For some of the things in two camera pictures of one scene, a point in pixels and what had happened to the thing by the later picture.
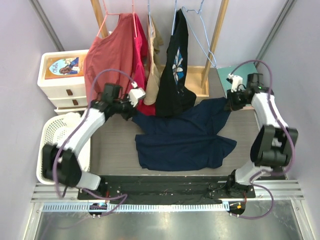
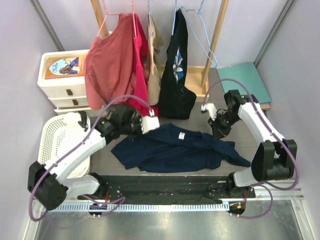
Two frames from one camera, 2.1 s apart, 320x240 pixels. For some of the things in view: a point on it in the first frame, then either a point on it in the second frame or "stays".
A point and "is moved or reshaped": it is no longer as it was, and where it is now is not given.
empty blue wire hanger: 215,61 stays
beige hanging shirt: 155,69 stays
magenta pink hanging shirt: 140,77 stays
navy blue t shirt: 186,140 is moved or reshaped
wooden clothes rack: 198,76 stays
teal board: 242,70 stays
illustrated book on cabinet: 63,66 stays
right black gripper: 230,104 → 218,132
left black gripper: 132,112 → 139,132
